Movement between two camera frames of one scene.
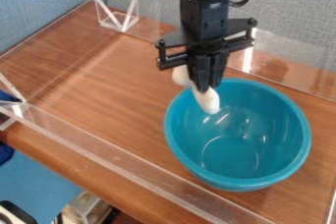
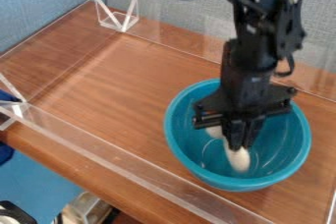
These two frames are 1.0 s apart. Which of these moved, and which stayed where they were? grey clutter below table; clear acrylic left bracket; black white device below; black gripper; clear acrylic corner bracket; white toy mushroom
Moved: black gripper; white toy mushroom
Stayed: grey clutter below table; clear acrylic corner bracket; black white device below; clear acrylic left bracket
